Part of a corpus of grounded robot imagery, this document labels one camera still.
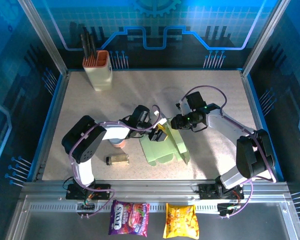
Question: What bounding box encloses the green paper box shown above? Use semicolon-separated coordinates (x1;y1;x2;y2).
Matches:
139;117;191;167

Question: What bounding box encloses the pink tin can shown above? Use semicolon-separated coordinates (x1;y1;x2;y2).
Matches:
109;138;127;149

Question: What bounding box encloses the glass spice jar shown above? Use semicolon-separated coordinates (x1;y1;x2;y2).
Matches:
105;154;130;166

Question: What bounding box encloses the beige knife block orange top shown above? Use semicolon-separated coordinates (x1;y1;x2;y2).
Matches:
82;49;114;92

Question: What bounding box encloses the purple candy bag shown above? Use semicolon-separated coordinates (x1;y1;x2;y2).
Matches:
108;199;151;238

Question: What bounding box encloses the yellow snack bag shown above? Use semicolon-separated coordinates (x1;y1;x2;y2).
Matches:
162;202;200;240

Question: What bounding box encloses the grey metal shelf plate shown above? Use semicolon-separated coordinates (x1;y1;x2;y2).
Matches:
4;194;300;240

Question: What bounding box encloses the aluminium cross rail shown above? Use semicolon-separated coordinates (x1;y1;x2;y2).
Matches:
21;179;291;201

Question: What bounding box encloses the aluminium side rail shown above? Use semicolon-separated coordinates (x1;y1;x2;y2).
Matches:
239;69;285;182
31;71;71;182

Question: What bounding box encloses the slotted cable duct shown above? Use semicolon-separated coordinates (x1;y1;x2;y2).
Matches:
27;202;241;211

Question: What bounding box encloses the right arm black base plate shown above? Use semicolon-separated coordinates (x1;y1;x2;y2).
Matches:
198;183;245;201

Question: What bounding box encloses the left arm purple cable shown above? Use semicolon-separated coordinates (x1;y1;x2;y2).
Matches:
68;104;164;220

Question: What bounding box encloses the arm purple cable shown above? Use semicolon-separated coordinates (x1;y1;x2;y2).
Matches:
184;85;277;220
68;104;164;220

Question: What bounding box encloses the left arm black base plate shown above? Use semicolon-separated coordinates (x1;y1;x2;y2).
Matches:
65;183;112;201

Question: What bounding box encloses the black knife handle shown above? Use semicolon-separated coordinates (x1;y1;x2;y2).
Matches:
89;33;97;57
86;32;93;60
80;33;89;61

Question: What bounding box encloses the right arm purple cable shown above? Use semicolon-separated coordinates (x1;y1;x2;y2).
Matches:
184;85;277;220

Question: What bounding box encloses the aluminium corner post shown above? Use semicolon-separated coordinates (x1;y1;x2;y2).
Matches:
16;0;70;76
241;0;292;76

